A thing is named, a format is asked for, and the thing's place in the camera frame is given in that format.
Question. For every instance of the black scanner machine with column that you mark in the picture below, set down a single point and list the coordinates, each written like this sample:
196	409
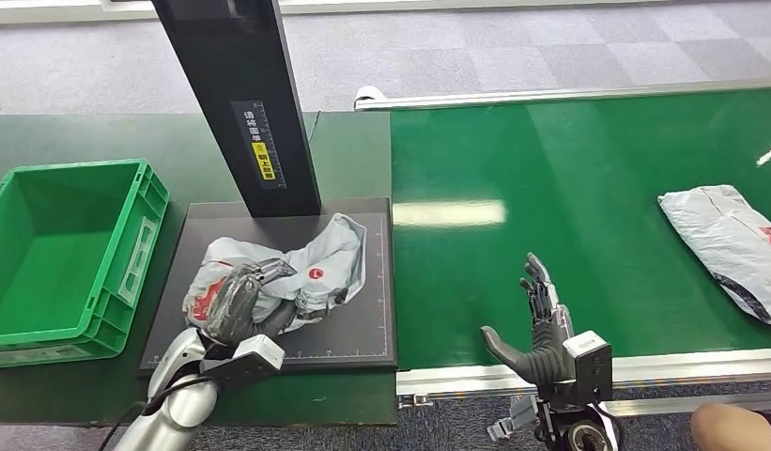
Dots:
354	323

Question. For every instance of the grey parcel bag red print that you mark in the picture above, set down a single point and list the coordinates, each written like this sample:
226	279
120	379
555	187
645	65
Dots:
326	261
721	236

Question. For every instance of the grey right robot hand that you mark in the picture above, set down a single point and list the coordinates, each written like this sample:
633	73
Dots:
547	358

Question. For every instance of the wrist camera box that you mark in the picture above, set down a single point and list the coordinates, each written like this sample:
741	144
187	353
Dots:
251	361
590	367

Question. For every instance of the white conveyor end cap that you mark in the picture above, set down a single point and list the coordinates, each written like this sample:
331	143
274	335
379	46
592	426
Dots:
367	94

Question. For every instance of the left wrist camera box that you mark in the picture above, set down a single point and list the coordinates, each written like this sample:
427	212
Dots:
251	361

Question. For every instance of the aluminium conveyor side rail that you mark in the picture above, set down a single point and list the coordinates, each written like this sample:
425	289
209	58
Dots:
547	94
683	364

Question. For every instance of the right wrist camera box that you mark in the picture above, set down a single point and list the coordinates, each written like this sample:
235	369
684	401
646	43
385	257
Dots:
590	367

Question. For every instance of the black yellow column label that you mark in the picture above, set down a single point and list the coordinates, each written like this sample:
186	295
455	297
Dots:
259	146

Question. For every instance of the green plastic crate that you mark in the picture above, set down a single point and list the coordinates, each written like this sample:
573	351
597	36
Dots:
55	261

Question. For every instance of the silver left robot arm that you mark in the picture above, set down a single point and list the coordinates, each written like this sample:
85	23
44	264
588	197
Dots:
180	404

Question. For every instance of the green conveyor belt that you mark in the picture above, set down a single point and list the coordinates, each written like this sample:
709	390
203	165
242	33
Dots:
578	205

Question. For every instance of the grey metal conveyor bracket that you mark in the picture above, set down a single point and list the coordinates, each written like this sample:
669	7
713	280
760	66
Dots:
512	420

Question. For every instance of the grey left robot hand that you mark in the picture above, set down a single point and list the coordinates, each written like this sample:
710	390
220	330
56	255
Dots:
232	308

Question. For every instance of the person's knee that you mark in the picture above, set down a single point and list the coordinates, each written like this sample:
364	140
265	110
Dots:
727	429

